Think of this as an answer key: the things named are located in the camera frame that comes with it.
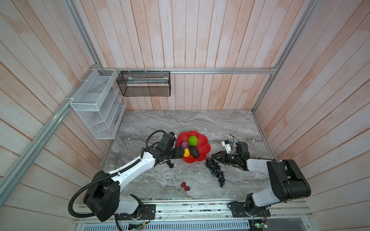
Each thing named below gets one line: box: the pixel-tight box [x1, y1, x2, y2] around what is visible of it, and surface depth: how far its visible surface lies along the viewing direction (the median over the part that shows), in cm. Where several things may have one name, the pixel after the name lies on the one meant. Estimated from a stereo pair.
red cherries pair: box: [177, 181, 191, 192], surface depth 83 cm
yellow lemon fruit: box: [183, 148, 191, 158], surface depth 93 cm
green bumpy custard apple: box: [187, 135, 199, 147], surface depth 97 cm
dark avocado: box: [189, 145, 200, 159], surface depth 94 cm
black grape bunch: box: [205, 157, 226, 188], surface depth 85 cm
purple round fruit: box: [181, 141, 190, 150], surface depth 97 cm
